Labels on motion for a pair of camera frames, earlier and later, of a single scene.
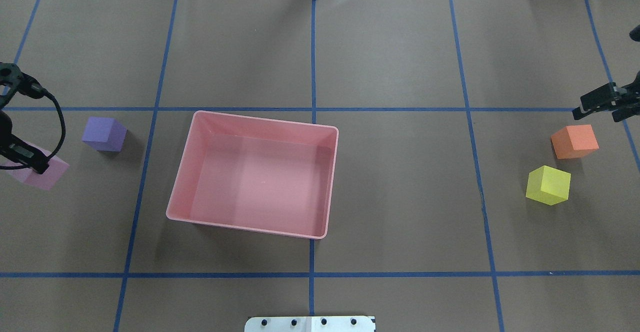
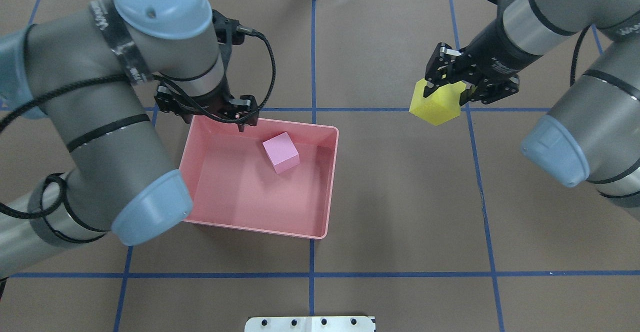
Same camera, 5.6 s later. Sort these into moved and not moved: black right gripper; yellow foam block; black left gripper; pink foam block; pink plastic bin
Moved: yellow foam block; black right gripper; pink foam block; black left gripper
Not moved: pink plastic bin
